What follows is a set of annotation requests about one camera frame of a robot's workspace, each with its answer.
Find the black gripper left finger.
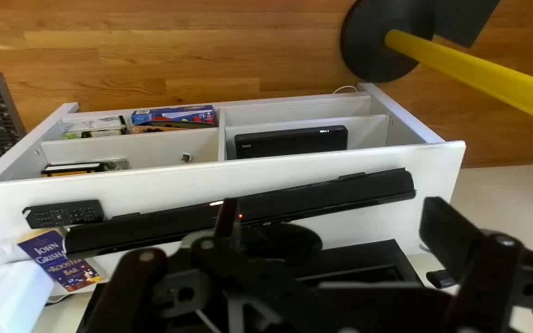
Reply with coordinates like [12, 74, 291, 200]
[82, 248, 167, 333]

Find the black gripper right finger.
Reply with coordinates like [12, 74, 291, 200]
[421, 196, 523, 333]

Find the purple paperback book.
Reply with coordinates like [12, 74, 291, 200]
[19, 229, 102, 292]

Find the black remote control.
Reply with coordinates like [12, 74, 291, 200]
[23, 200, 104, 229]

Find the long black soundbar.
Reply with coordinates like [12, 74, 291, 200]
[65, 168, 417, 257]

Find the white ribbed container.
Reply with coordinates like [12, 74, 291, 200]
[0, 261, 54, 333]

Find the white TV stand cabinet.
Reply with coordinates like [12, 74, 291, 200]
[0, 83, 467, 253]

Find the colourful box on shelf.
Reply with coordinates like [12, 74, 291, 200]
[132, 105, 219, 126]

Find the black media player box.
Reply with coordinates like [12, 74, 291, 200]
[234, 126, 349, 159]

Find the black round stanchion base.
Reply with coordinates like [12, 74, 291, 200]
[341, 0, 436, 83]

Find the yellow stanchion post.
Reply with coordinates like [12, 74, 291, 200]
[386, 29, 533, 116]

